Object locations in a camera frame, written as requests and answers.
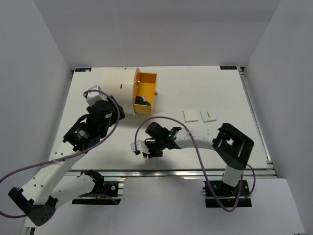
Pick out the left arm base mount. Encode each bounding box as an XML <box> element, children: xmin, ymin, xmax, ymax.
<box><xmin>71</xmin><ymin>170</ymin><xmax>121</xmax><ymax>206</ymax></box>

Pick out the blue label sticker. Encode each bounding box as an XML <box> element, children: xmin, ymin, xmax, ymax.
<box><xmin>74</xmin><ymin>68</ymin><xmax>91</xmax><ymax>72</ymax></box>
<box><xmin>220</xmin><ymin>66</ymin><xmax>237</xmax><ymax>70</ymax></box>

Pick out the yellow drawer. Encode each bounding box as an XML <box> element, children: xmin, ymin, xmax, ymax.
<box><xmin>134</xmin><ymin>71</ymin><xmax>158</xmax><ymax>114</ymax></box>

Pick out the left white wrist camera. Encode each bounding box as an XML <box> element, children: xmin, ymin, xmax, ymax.
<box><xmin>83</xmin><ymin>85</ymin><xmax>106</xmax><ymax>107</ymax></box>

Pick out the dark green puff with label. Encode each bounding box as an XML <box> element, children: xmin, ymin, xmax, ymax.
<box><xmin>135</xmin><ymin>96</ymin><xmax>145</xmax><ymax>104</ymax></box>

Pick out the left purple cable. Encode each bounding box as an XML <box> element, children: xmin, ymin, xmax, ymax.
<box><xmin>0</xmin><ymin>90</ymin><xmax>120</xmax><ymax>218</ymax></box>

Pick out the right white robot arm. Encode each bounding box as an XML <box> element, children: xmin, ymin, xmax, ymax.
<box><xmin>136</xmin><ymin>122</ymin><xmax>254</xmax><ymax>195</ymax></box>

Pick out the blue label sticker right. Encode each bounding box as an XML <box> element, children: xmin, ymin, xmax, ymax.
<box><xmin>220</xmin><ymin>66</ymin><xmax>237</xmax><ymax>70</ymax></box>

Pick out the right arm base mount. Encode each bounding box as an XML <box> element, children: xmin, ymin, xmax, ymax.
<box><xmin>202</xmin><ymin>180</ymin><xmax>252</xmax><ymax>209</ymax></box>

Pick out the cream round drawer organizer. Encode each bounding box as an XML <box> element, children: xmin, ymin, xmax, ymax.
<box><xmin>99</xmin><ymin>67</ymin><xmax>140</xmax><ymax>115</ymax></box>

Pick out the blue label sticker left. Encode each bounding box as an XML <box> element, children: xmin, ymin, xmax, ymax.
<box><xmin>74</xmin><ymin>68</ymin><xmax>91</xmax><ymax>72</ymax></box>

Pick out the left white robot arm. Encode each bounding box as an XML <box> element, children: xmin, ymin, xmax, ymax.
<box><xmin>8</xmin><ymin>95</ymin><xmax>125</xmax><ymax>226</ymax></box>

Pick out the white square compact with gold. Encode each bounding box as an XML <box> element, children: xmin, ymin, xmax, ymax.
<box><xmin>200</xmin><ymin>109</ymin><xmax>217</xmax><ymax>123</ymax></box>

